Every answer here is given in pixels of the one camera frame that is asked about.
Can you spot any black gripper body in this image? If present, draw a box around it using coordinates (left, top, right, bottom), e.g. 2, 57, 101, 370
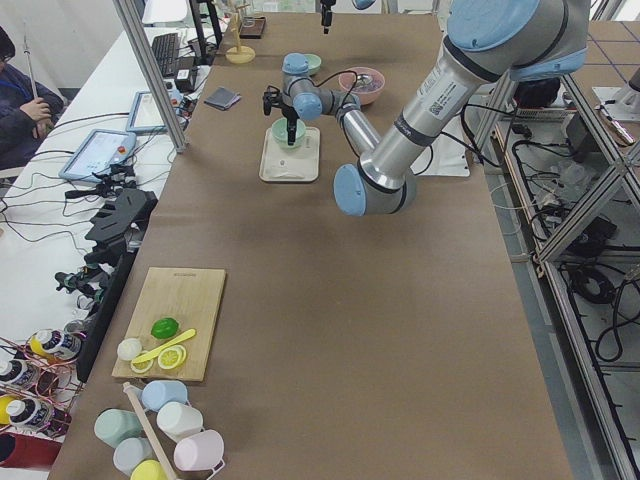
263, 85, 299, 123
320, 0, 334, 28

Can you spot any green bowl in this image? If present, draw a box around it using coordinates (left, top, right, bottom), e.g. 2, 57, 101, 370
272, 135, 305, 151
305, 53, 322, 76
271, 117, 306, 138

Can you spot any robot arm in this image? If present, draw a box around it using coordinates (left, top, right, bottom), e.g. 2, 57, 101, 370
263, 0, 590, 216

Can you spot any green bowl on tray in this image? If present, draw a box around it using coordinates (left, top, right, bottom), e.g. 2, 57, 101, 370
272, 135, 305, 151

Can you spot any cream rabbit tray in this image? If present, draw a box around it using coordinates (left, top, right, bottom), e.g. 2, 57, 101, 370
259, 127, 320, 183

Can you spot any grey folded cloth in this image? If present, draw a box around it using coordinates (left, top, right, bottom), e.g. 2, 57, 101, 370
204, 87, 241, 111

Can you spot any wooden mug tree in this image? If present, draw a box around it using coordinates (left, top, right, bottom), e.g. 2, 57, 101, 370
225, 1, 255, 65

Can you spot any metal scoop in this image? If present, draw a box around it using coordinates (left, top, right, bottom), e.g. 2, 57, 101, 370
352, 73, 375, 90

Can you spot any pink bowl with ice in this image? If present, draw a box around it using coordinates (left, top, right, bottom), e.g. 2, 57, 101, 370
338, 67, 385, 106

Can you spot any black tray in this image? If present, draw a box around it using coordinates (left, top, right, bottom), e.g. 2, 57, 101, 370
240, 17, 266, 39

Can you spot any black keyboard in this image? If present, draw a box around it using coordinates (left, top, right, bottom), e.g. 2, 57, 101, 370
151, 33, 180, 78

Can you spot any teach pendant tablet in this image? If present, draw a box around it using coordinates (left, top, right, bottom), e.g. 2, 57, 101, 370
58, 129, 136, 183
125, 91, 166, 134

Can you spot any black gripper stand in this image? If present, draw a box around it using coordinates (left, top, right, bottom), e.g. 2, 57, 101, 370
84, 188, 158, 266

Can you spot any wooden cutting board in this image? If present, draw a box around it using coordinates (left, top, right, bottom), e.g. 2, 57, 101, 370
112, 267, 226, 382

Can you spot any yellow plastic knife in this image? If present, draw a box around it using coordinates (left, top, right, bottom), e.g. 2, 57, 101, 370
132, 328, 197, 364

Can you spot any green lime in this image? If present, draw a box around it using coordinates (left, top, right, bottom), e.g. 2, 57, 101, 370
150, 317, 180, 339

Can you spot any seated person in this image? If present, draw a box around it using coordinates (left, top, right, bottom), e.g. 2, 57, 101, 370
1, 29, 65, 170

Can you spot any lemon slice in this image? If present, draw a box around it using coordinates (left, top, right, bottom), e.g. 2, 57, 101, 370
157, 344, 187, 370
129, 358, 154, 374

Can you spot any white garlic bulb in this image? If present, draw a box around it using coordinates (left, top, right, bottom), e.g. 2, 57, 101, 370
117, 338, 143, 362

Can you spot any blue cup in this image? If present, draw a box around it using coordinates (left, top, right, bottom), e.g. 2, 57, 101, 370
141, 380, 188, 412

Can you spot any white cup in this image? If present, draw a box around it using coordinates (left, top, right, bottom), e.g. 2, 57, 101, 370
156, 401, 204, 442

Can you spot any pink cup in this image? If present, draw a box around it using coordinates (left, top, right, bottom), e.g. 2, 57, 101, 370
173, 430, 225, 472

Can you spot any green cup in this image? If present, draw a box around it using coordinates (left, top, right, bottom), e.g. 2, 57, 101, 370
94, 409, 143, 448

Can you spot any grey cup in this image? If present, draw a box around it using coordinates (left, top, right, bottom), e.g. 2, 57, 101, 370
113, 437, 154, 476

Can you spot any yellow cup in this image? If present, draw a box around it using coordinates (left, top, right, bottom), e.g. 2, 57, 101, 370
130, 459, 167, 480

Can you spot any aluminium frame post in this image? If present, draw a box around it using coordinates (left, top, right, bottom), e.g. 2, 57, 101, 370
112, 0, 187, 154

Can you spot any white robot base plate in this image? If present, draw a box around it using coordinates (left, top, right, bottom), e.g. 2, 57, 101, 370
411, 119, 470, 177

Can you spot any white wire cup rack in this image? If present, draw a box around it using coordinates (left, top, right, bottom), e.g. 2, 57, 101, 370
122, 382, 227, 480

